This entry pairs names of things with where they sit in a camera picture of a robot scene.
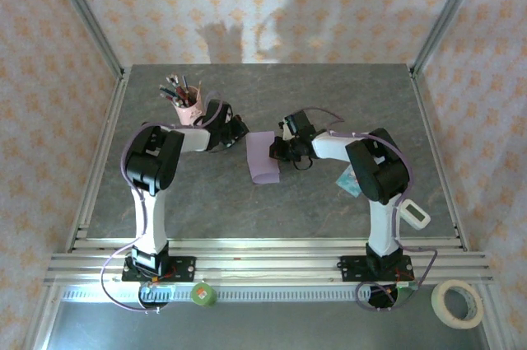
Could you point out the red pen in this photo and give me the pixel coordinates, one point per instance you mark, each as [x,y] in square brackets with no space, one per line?
[181,94]

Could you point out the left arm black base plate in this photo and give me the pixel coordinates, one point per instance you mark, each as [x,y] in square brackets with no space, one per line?
[181,267]

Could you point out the white-tipped pen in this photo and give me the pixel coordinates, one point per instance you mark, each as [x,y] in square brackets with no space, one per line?
[171,80]

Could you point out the pink pen cup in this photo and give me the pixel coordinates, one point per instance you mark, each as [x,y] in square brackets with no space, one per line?
[190,113]

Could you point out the teal illustrated card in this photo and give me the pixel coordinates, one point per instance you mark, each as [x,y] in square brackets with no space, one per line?
[348,183]

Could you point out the purple paper sheet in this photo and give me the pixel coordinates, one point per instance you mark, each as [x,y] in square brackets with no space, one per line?
[261,160]

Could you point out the white masking tape roll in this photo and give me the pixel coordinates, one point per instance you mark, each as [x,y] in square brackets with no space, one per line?
[442,304]

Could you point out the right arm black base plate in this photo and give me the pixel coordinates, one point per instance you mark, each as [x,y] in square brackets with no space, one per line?
[350,267]

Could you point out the aluminium mounting rail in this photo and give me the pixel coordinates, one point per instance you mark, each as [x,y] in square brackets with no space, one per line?
[267,261]

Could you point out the dark pen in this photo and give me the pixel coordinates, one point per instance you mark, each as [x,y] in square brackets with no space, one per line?
[166,90]

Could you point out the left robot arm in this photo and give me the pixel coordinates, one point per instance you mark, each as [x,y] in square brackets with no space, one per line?
[152,218]

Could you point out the white digital timer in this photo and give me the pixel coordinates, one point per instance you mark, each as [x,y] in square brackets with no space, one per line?
[416,215]

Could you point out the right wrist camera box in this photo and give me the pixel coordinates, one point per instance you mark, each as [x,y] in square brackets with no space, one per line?
[285,131]

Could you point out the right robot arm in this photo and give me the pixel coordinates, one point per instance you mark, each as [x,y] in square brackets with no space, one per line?
[383,226]

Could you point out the blue pen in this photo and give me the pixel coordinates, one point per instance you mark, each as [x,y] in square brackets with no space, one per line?
[185,83]

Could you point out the wooden pencil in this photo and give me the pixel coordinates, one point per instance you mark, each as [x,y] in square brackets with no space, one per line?
[199,88]

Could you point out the aluminium corner post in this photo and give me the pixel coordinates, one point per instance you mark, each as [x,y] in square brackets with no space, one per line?
[88,16]
[446,16]

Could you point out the green tape roll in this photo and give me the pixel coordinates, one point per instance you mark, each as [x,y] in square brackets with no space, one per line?
[203,295]

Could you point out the aluminium side rail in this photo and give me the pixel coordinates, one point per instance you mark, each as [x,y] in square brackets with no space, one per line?
[428,119]
[103,148]

